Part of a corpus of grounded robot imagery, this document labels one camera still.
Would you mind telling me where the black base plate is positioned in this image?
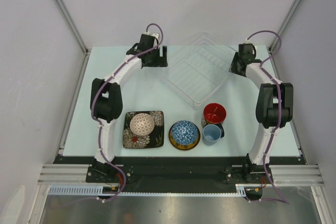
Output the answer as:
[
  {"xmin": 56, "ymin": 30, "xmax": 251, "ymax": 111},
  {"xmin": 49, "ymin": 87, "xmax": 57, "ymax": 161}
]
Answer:
[{"xmin": 54, "ymin": 154, "xmax": 307, "ymax": 193}]

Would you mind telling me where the white wire dish rack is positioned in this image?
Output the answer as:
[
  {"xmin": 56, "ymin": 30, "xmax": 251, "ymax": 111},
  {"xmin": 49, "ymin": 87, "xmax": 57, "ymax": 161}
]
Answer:
[{"xmin": 161, "ymin": 32, "xmax": 237, "ymax": 110}]

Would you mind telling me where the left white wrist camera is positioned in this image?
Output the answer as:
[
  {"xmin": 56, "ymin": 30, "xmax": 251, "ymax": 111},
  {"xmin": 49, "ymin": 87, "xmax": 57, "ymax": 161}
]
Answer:
[{"xmin": 144, "ymin": 32, "xmax": 161, "ymax": 41}]

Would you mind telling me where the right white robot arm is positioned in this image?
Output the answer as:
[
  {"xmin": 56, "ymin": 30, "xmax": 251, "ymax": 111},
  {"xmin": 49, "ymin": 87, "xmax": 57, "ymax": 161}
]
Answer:
[{"xmin": 229, "ymin": 52, "xmax": 293, "ymax": 183}]

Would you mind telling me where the white slotted cable duct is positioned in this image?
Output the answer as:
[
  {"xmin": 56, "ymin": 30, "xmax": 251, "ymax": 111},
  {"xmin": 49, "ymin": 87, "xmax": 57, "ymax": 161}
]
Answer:
[{"xmin": 48, "ymin": 184, "xmax": 261, "ymax": 198}]

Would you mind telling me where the red black mug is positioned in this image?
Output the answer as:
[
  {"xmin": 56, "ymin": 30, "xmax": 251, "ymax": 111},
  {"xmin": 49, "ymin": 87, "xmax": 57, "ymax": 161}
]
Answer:
[{"xmin": 201, "ymin": 103, "xmax": 227, "ymax": 138}]

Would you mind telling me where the red white patterned bowl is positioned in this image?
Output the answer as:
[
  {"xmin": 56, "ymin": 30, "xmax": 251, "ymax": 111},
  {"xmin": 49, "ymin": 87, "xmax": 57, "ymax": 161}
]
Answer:
[{"xmin": 130, "ymin": 113, "xmax": 155, "ymax": 136}]

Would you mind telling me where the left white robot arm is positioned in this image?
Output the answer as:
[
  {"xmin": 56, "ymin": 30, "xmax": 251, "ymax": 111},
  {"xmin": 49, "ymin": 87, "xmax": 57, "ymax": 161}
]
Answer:
[{"xmin": 90, "ymin": 43, "xmax": 168, "ymax": 182}]

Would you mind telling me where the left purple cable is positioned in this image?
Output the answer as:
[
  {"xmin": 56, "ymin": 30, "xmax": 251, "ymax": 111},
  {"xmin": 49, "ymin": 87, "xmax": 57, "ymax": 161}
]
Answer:
[{"xmin": 89, "ymin": 24, "xmax": 165, "ymax": 204}]

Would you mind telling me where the yellow round saucer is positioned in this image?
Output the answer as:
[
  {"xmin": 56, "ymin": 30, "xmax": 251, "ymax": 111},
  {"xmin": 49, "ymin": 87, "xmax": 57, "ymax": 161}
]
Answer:
[{"xmin": 168, "ymin": 127, "xmax": 201, "ymax": 151}]

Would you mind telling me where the black floral square plate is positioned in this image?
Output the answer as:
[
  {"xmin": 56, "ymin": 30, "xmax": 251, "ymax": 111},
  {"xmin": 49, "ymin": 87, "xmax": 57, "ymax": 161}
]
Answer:
[{"xmin": 122, "ymin": 111, "xmax": 164, "ymax": 149}]

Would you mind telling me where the blue white patterned bowl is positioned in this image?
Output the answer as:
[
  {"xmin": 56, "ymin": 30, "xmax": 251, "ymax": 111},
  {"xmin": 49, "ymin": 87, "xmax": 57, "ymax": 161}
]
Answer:
[{"xmin": 171, "ymin": 120, "xmax": 198, "ymax": 145}]

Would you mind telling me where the light blue cup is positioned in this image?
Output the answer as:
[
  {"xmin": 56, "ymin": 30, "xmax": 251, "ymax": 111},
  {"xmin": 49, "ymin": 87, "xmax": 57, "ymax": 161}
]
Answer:
[{"xmin": 202, "ymin": 124, "xmax": 222, "ymax": 146}]

